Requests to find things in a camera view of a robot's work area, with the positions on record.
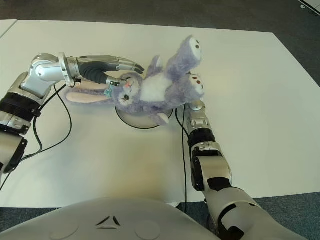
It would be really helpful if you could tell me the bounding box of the white panel edge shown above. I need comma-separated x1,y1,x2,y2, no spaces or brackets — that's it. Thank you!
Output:
298,0,320,11

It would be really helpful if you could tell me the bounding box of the white neighbour table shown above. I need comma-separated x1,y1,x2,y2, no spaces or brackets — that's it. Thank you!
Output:
0,19,18,38

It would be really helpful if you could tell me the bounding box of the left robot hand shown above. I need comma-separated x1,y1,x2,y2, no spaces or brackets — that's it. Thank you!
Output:
67,54,145,87

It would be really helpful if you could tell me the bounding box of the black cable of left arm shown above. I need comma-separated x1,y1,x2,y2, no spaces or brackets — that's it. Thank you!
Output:
0,83,73,191

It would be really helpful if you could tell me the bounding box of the white plate with black rim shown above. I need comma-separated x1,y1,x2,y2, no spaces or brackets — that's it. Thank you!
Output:
115,106,175,130

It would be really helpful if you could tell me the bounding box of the grey robot torso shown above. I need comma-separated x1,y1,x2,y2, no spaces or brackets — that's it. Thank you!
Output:
0,196,218,240

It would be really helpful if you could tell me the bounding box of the purple plush bunny doll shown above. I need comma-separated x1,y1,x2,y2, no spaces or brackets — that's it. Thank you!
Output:
65,35,206,125

